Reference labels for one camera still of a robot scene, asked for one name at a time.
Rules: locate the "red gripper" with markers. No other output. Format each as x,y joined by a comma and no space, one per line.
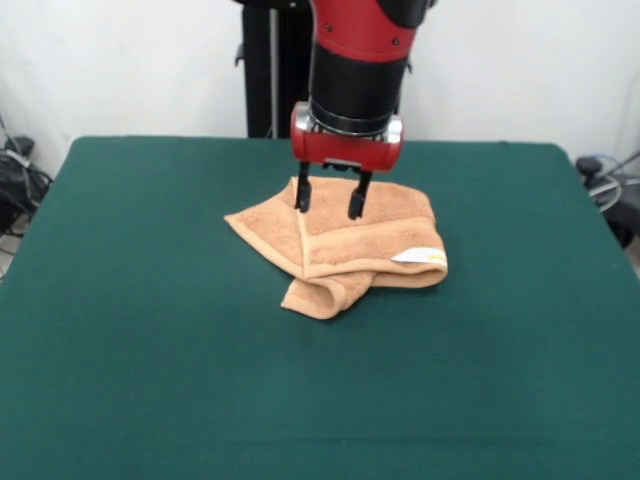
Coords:
345,150

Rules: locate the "orange terry towel white tag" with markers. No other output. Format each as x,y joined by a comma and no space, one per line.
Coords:
380,235

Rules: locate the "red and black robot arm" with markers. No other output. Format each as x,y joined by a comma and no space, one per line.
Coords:
355,75

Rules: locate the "dark green tablecloth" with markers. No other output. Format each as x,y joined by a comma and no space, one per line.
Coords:
150,360

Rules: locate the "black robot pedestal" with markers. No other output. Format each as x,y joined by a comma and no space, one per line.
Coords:
260,75

